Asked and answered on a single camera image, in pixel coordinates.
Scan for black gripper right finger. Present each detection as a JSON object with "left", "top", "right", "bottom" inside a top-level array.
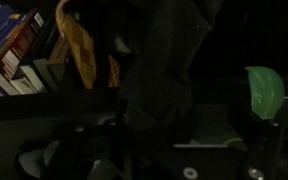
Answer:
[{"left": 228, "top": 102, "right": 284, "bottom": 180}]

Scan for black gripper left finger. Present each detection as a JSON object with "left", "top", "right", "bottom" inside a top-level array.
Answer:
[{"left": 42, "top": 99, "right": 131, "bottom": 180}]

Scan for woven bamboo basket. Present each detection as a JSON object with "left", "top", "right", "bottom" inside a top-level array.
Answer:
[{"left": 55, "top": 0, "right": 120, "bottom": 89}]

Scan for black cloth object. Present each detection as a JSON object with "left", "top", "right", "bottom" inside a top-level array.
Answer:
[{"left": 119, "top": 0, "right": 225, "bottom": 143}]

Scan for books on upper right shelf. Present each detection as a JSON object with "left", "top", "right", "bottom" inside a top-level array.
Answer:
[{"left": 0, "top": 4, "right": 57, "bottom": 97}]

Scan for green pothos plant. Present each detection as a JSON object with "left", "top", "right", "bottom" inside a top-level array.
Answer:
[{"left": 246, "top": 66, "right": 285, "bottom": 120}]

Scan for grey white sock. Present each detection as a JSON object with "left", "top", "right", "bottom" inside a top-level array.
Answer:
[{"left": 16, "top": 116, "right": 118, "bottom": 180}]

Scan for black cube bookshelf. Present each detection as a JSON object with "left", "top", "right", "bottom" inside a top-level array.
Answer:
[{"left": 0, "top": 66, "right": 288, "bottom": 180}]

